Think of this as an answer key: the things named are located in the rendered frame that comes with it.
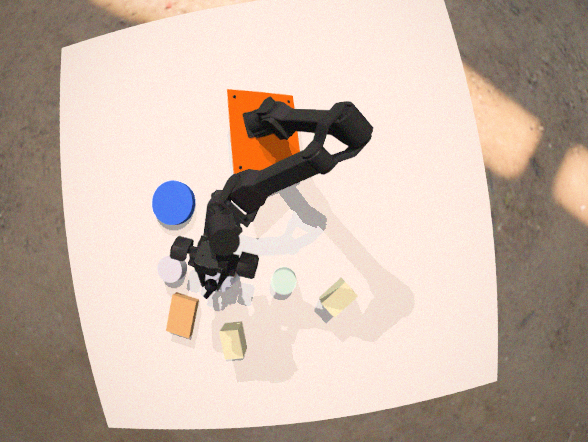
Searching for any glass coffee press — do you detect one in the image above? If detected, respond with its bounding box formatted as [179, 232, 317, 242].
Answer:
[203, 272, 240, 299]

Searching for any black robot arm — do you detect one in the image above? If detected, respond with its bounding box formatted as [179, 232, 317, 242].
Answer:
[194, 96, 374, 276]

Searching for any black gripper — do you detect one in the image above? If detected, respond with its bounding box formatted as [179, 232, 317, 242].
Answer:
[169, 235, 259, 291]

